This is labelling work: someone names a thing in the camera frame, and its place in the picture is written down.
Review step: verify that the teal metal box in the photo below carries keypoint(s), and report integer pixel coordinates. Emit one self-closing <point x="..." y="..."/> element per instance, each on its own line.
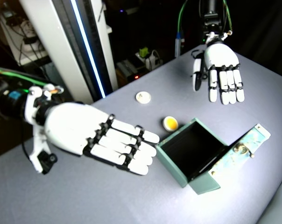
<point x="171" y="161"/>

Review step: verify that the white round cap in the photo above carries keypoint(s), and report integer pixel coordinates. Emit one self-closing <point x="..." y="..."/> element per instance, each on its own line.
<point x="143" y="98"/>

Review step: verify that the small round dish, yellow inside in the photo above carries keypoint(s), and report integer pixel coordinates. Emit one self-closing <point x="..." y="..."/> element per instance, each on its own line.
<point x="171" y="123"/>

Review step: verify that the black device with red light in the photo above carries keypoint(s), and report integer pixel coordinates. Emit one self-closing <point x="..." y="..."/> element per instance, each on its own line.
<point x="129" y="73"/>

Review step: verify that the white power strip with plugs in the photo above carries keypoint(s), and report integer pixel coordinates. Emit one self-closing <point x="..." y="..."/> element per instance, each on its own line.
<point x="152" y="59"/>

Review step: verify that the grey table cloth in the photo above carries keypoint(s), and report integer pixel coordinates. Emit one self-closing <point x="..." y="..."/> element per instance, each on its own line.
<point x="85" y="198"/>

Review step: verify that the white column with blue light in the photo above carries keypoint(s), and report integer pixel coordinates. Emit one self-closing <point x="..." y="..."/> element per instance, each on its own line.
<point x="61" y="46"/>

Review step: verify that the wrist camera on white bracket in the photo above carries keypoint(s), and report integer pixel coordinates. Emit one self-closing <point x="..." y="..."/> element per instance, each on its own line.
<point x="39" y="149"/>

